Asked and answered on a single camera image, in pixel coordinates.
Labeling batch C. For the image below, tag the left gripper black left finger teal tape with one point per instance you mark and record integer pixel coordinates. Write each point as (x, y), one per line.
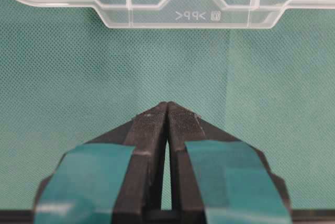
(113, 178)

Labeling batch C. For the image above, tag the left gripper black right finger teal tape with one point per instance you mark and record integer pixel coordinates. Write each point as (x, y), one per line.
(217, 178)

